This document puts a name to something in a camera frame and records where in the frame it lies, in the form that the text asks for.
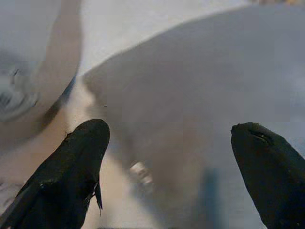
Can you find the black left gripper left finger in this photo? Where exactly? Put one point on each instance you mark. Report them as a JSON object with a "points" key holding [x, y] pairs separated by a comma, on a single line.
{"points": [[64, 174]]}

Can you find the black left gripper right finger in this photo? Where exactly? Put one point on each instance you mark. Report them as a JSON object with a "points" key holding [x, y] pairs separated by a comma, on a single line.
{"points": [[271, 174]]}

